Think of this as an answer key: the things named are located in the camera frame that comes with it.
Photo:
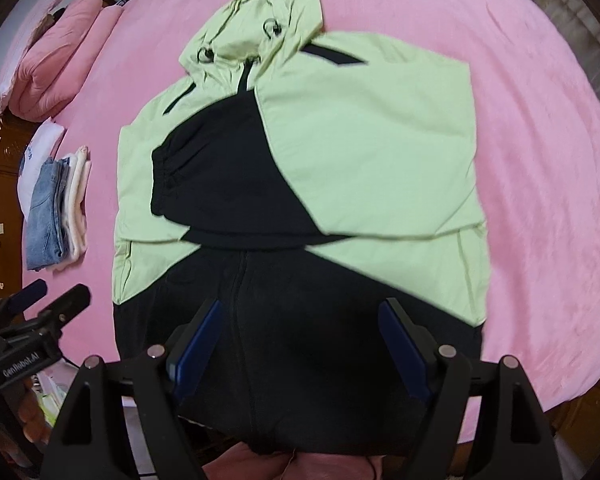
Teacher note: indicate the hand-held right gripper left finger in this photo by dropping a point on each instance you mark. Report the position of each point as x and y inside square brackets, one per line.
[196, 355]

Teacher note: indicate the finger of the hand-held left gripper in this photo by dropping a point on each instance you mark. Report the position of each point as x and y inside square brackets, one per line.
[27, 296]
[67, 302]

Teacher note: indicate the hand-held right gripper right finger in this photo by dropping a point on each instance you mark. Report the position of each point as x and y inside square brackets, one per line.
[405, 352]

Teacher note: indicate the green and black hooded jacket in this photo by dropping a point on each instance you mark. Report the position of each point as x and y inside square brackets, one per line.
[355, 135]

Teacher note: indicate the folded cream clothes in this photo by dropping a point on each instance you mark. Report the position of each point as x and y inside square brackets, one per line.
[77, 210]

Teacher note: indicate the person's left hand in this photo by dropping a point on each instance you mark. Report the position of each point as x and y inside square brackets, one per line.
[37, 410]

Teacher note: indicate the patterned plastic bag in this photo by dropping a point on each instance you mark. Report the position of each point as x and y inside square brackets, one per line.
[57, 385]

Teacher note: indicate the folded blue jeans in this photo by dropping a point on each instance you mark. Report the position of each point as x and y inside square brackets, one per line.
[45, 220]

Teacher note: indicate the small white printed pillow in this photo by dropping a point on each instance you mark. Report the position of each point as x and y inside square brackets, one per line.
[45, 145]

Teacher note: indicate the pink bed sheet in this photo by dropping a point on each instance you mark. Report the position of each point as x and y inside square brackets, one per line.
[530, 160]

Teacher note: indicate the pink pillow with lace trim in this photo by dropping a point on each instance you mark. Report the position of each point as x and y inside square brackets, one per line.
[17, 60]

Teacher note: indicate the folded pink quilt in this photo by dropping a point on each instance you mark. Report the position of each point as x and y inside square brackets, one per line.
[65, 60]

